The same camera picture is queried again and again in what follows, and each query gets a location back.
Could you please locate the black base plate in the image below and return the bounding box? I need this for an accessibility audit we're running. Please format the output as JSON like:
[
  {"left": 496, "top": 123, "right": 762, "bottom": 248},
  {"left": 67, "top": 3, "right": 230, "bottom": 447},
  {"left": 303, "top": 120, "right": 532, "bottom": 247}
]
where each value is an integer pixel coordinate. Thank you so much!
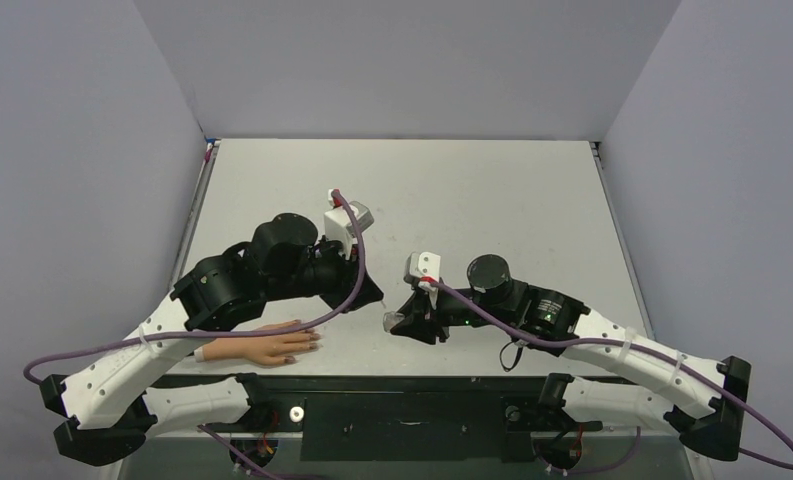
[{"left": 224, "top": 376, "right": 602, "bottom": 462}]

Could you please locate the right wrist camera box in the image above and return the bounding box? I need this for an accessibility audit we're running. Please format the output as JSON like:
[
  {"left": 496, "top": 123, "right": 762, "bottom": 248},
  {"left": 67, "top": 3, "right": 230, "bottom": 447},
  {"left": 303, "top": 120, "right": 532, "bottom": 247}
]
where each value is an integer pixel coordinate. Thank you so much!
[{"left": 403, "top": 251, "right": 442, "bottom": 294}]

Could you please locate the mannequin hand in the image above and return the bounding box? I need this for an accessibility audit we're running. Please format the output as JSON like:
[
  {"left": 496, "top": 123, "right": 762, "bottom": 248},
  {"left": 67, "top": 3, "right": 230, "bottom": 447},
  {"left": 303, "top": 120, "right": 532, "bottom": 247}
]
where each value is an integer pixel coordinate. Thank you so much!
[{"left": 193, "top": 328, "right": 321, "bottom": 368}]

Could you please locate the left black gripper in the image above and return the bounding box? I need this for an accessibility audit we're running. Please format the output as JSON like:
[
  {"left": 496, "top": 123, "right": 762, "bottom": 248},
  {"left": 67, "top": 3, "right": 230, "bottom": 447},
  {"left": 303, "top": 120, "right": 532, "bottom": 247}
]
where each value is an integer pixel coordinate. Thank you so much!
[{"left": 268, "top": 235, "right": 384, "bottom": 314}]

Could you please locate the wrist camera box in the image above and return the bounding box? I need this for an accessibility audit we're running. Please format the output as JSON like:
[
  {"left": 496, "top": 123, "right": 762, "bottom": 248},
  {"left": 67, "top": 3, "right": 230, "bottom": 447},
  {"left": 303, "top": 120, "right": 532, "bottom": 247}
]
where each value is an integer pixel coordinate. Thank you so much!
[
  {"left": 323, "top": 189, "right": 374, "bottom": 260},
  {"left": 403, "top": 251, "right": 442, "bottom": 294}
]

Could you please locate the clear nail polish bottle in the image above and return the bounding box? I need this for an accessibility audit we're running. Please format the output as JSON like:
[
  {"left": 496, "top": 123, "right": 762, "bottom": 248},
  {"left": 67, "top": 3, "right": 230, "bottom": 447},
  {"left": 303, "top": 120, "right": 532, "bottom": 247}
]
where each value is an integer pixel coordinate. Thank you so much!
[{"left": 382, "top": 311, "right": 405, "bottom": 333}]

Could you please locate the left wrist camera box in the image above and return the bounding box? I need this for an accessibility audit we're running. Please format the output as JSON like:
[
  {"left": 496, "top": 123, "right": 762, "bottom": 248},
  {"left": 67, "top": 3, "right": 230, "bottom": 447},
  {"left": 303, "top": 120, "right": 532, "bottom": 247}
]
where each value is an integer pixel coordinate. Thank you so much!
[{"left": 323, "top": 189, "right": 374, "bottom": 260}]

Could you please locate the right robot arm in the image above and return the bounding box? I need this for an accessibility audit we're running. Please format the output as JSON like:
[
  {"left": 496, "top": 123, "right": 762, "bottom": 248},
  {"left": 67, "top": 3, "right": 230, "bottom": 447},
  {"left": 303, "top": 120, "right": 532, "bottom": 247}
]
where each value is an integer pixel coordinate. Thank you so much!
[{"left": 383, "top": 252, "right": 751, "bottom": 461}]

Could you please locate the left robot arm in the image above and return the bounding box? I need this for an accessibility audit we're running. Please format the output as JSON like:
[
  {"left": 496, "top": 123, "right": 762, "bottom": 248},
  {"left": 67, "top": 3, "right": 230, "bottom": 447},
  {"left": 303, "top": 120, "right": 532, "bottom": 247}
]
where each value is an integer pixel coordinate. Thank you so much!
[{"left": 39, "top": 202, "right": 383, "bottom": 466}]

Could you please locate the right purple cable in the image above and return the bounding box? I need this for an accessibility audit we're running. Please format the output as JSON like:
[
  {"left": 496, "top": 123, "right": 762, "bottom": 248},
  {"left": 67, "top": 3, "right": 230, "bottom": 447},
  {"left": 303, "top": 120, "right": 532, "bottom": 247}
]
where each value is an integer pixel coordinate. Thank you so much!
[{"left": 419, "top": 278, "right": 793, "bottom": 473}]

